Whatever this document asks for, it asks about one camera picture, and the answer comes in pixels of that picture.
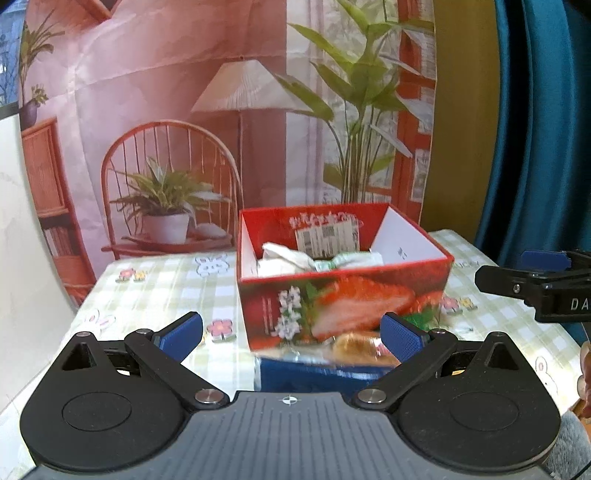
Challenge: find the white green soft packet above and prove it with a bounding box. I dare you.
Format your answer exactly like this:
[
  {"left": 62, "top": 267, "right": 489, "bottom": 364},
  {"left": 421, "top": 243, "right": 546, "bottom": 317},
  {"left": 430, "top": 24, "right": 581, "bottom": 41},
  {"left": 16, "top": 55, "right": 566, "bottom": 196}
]
[{"left": 312, "top": 251, "right": 385, "bottom": 272}]

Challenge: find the blue soft package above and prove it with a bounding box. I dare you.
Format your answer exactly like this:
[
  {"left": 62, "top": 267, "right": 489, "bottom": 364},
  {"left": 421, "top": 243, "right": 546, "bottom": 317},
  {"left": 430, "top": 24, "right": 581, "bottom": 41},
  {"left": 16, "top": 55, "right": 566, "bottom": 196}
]
[{"left": 253, "top": 358, "right": 393, "bottom": 398}]

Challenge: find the red strawberry cardboard box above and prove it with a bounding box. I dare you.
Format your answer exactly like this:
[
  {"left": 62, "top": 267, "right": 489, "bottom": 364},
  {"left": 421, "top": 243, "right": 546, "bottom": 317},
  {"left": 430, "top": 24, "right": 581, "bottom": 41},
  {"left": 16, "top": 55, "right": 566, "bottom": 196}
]
[{"left": 236, "top": 203, "right": 454, "bottom": 351}]

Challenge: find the green checkered tablecloth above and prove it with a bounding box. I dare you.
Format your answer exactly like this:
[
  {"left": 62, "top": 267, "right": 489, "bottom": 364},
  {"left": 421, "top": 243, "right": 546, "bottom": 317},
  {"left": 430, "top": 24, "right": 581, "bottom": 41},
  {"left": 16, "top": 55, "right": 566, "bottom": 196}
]
[{"left": 0, "top": 227, "right": 588, "bottom": 480}]

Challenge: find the white cloth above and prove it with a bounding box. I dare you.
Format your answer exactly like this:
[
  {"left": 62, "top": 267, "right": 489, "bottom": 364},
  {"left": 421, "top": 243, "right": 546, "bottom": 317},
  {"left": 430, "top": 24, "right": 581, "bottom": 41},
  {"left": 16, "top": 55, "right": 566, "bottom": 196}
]
[{"left": 256, "top": 242, "right": 315, "bottom": 278}]

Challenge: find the printed living room backdrop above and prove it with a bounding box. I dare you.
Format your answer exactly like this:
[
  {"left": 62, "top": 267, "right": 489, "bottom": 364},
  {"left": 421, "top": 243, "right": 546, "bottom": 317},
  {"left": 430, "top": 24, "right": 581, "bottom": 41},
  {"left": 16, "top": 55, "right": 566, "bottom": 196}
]
[{"left": 19, "top": 1, "right": 437, "bottom": 305}]

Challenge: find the clear bag of bread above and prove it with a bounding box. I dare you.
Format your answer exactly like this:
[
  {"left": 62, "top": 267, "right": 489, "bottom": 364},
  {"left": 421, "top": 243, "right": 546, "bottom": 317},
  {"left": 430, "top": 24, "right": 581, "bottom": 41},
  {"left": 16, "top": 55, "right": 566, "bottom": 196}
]
[{"left": 283, "top": 331, "right": 401, "bottom": 368}]

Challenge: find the teal curtain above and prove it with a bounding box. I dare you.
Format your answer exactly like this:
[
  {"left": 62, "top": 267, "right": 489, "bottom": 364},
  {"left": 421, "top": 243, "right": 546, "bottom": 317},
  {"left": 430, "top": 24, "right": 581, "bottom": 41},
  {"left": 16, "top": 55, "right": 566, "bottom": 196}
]
[{"left": 476, "top": 1, "right": 590, "bottom": 268}]

